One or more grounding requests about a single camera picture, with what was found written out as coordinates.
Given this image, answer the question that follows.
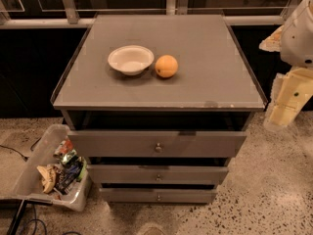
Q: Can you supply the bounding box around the metal window railing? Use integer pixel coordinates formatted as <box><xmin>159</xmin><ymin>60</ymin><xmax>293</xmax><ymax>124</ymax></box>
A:
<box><xmin>0</xmin><ymin>0</ymin><xmax>301</xmax><ymax>28</ymax></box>

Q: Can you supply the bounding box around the grey bottom drawer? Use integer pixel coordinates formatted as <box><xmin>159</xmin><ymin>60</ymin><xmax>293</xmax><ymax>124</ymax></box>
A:
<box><xmin>100</xmin><ymin>188</ymin><xmax>217</xmax><ymax>204</ymax></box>

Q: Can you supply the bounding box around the grey middle drawer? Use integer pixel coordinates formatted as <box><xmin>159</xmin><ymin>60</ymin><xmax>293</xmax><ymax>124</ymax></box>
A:
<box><xmin>87</xmin><ymin>164</ymin><xmax>228</xmax><ymax>185</ymax></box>

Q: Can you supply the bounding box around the grey top drawer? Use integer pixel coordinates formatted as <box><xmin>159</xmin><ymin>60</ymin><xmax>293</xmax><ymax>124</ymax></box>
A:
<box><xmin>67</xmin><ymin>130</ymin><xmax>246</xmax><ymax>158</ymax></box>

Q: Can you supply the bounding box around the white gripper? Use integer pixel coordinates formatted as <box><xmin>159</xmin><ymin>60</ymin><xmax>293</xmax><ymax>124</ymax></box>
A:
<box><xmin>259</xmin><ymin>25</ymin><xmax>313</xmax><ymax>130</ymax></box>

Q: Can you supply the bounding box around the black cable on floor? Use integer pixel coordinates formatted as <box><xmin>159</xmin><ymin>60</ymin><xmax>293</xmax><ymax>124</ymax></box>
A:
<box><xmin>0</xmin><ymin>137</ymin><xmax>42</xmax><ymax>162</ymax></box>

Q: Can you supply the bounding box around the orange fruit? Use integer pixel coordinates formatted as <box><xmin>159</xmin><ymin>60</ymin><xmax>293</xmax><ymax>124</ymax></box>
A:
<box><xmin>155</xmin><ymin>55</ymin><xmax>178</xmax><ymax>78</ymax></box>

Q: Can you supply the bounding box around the grey drawer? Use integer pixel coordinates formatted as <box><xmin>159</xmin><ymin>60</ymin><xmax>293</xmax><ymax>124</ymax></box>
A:
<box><xmin>67</xmin><ymin>130</ymin><xmax>246</xmax><ymax>158</ymax></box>
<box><xmin>100</xmin><ymin>188</ymin><xmax>217</xmax><ymax>204</ymax></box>
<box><xmin>87</xmin><ymin>164</ymin><xmax>228</xmax><ymax>185</ymax></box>

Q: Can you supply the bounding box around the black stand leg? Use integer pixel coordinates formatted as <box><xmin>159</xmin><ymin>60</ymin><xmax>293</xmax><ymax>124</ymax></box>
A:
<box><xmin>7</xmin><ymin>200</ymin><xmax>27</xmax><ymax>235</ymax></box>

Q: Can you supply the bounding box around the dark snack bag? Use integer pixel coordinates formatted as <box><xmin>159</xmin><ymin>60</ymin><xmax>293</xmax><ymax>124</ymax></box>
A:
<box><xmin>54</xmin><ymin>163</ymin><xmax>82</xmax><ymax>195</ymax></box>

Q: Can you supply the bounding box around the clear plastic bin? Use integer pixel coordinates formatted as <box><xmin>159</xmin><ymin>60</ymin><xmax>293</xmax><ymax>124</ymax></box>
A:
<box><xmin>13</xmin><ymin>124</ymin><xmax>91</xmax><ymax>212</ymax></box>

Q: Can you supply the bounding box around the grey drawer cabinet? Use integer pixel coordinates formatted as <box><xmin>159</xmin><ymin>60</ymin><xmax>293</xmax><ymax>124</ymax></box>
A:
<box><xmin>52</xmin><ymin>15</ymin><xmax>266</xmax><ymax>191</ymax></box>

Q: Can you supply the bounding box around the green snack packet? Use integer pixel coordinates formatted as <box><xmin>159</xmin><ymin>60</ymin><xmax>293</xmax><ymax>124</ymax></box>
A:
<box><xmin>61</xmin><ymin>150</ymin><xmax>77</xmax><ymax>166</ymax></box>

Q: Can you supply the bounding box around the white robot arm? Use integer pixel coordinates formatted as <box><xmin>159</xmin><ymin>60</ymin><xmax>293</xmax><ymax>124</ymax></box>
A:
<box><xmin>259</xmin><ymin>0</ymin><xmax>313</xmax><ymax>131</ymax></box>

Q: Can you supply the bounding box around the white bowl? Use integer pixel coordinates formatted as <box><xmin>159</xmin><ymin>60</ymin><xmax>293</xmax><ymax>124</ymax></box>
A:
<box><xmin>108</xmin><ymin>45</ymin><xmax>155</xmax><ymax>75</ymax></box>

